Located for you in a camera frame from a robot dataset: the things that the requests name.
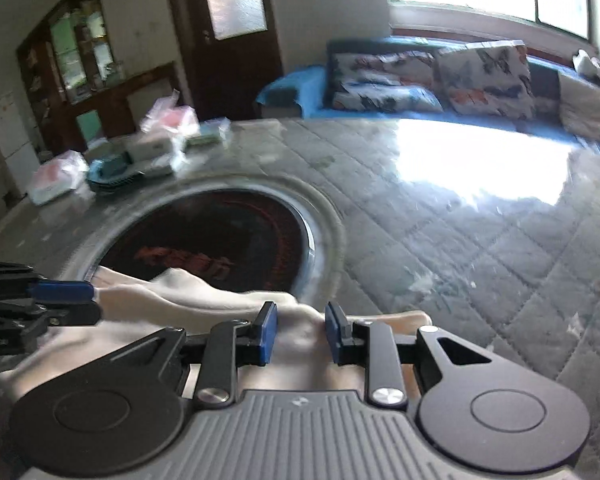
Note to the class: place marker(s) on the round built-in induction cooker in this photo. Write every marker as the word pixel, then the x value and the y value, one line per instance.
pixel 205 240

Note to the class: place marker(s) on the cream long-sleeve shirt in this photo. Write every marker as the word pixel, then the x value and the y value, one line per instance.
pixel 300 332

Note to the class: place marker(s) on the flat white box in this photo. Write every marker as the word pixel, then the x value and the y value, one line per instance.
pixel 162 166

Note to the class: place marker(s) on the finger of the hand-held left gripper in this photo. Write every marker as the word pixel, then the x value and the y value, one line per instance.
pixel 77 314
pixel 65 291

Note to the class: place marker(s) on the white and pink tissue pack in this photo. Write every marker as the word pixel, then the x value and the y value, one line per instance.
pixel 57 177

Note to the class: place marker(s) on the clear plastic bag pink contents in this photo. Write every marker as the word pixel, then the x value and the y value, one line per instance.
pixel 167 115

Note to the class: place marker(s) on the large butterfly print pillow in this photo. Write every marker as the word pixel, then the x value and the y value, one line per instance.
pixel 485 80

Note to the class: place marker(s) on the black and white plush toy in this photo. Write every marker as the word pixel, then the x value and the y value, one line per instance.
pixel 590 64

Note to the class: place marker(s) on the dark teal sofa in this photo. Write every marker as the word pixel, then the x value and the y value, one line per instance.
pixel 542 80

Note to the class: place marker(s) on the teal and black device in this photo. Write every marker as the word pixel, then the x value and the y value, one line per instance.
pixel 111 172

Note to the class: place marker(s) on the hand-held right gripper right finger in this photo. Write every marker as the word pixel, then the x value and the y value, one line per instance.
pixel 336 335

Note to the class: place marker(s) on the clear container with green contents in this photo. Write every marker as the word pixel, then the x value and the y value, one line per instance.
pixel 207 132

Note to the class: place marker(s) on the white refrigerator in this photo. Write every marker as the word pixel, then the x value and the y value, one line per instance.
pixel 10 145

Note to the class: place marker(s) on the dark wooden cabinet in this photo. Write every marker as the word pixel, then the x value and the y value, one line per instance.
pixel 105 105

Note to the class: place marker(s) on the dark wooden door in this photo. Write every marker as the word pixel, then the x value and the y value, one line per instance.
pixel 230 75

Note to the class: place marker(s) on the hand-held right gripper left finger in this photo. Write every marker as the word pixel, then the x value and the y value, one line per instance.
pixel 266 335

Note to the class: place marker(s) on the plain grey pillow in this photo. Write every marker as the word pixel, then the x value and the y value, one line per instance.
pixel 592 107

